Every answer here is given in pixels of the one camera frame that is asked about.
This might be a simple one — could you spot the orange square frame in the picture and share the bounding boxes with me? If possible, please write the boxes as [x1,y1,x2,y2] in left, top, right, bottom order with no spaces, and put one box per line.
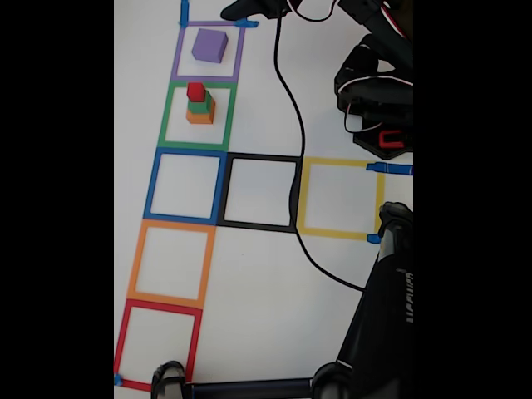
[127,219,218,309]

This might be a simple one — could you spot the yellow square frame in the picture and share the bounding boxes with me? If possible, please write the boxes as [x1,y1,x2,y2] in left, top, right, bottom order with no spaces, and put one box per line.
[295,156,386,242]

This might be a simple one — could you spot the purple square frame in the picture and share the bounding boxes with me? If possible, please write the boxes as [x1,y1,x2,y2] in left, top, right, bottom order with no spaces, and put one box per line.
[170,20,246,84]

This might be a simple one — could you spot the green square frame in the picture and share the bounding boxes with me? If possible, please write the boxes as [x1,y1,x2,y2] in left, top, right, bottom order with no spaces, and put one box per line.
[157,81,238,151]

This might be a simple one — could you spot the green square block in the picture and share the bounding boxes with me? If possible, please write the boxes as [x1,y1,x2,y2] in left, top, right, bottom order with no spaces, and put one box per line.
[186,90,213,114]

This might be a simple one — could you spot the black camera cable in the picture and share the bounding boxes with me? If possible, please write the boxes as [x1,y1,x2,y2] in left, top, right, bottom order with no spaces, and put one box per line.
[273,14,367,293]

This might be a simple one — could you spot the red square frame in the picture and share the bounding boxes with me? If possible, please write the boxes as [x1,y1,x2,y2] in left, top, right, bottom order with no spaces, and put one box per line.
[114,298,204,392]

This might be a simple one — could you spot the black tripod stand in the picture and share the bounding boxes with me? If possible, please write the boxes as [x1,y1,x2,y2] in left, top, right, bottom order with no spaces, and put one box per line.
[150,201,414,399]

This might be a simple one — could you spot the black square frame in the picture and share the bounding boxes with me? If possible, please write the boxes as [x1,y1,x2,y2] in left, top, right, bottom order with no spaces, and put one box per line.
[215,151,303,234]

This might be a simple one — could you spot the large purple square block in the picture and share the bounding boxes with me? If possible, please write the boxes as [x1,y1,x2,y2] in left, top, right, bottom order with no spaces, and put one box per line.
[191,27,229,65]

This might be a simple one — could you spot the orange square block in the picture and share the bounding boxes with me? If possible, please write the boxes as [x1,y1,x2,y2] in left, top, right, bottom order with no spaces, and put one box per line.
[185,99,216,125]

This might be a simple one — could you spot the blue square frame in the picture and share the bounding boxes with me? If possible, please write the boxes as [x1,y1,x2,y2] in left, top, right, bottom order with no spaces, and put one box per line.
[143,147,229,227]

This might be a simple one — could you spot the small red cube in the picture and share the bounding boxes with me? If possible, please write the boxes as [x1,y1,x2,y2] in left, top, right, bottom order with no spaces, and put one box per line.
[186,81,207,103]

